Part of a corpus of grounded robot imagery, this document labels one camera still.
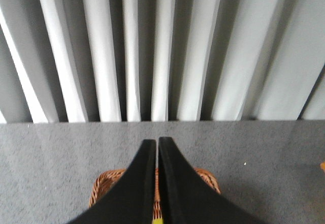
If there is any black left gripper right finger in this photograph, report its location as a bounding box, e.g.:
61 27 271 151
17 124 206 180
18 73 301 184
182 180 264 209
158 137 256 223

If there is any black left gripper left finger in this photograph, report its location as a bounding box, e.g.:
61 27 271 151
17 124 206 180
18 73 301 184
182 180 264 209
70 139 156 223

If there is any yellow tape roll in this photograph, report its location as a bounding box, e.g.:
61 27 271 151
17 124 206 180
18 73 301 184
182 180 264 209
152 218 164 224

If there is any brown wicker basket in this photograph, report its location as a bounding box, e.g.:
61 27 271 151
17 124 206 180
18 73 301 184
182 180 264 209
89 167 221 220

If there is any yellow woven basket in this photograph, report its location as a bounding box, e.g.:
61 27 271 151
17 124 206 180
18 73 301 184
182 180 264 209
320 162 325 172

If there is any white pleated curtain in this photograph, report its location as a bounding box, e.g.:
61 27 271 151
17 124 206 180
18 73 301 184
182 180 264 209
1 0 324 123

